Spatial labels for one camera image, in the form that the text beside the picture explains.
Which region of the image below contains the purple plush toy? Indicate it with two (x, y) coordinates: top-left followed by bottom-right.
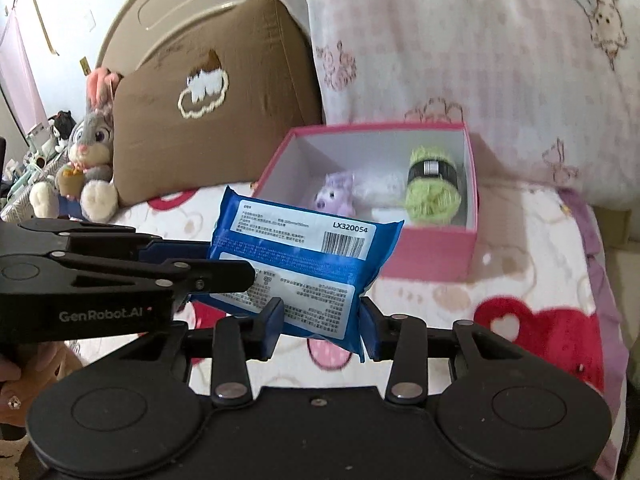
(312, 171), (359, 216)

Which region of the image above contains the pink hanging cloth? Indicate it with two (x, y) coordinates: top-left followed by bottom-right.
(0, 10), (47, 137)

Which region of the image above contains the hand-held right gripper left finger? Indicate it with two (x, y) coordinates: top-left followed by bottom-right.
(117, 297), (286, 407)

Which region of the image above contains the grey bunny plush toy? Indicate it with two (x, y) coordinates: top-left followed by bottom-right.
(29, 67), (122, 224)

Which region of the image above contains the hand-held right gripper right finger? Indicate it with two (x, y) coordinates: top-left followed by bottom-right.
(360, 296), (526, 403)

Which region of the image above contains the brown embroidered pillow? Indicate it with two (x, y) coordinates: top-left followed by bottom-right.
(112, 0), (324, 207)

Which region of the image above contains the pink cardboard box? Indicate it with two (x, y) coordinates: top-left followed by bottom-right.
(250, 121), (481, 284)

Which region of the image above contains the person's left hand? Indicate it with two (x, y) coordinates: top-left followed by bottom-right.
(0, 342), (83, 423)

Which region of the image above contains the pink floral pillow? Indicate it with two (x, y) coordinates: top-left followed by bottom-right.
(270, 0), (640, 212)

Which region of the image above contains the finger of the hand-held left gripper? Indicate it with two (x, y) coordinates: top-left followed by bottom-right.
(49, 251), (257, 307)
(19, 219), (217, 262)

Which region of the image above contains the blue wet wipes packet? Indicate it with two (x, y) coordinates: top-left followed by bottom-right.
(187, 185), (405, 364)

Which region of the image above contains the green yarn ball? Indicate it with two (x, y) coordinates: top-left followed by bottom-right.
(402, 146), (462, 226)

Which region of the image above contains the beige bed headboard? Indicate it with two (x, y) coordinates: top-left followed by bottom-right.
(95, 0), (321, 92)

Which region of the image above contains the purple bed sheet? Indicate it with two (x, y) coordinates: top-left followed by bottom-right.
(559, 187), (632, 411)

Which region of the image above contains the bear printed blanket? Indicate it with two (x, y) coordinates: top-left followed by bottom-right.
(65, 180), (632, 480)

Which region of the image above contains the black and white plush toy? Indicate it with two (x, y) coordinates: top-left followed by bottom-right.
(47, 110), (77, 154)

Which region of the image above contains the clear plastic packet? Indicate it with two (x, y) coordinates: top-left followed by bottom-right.
(356, 172), (407, 202)

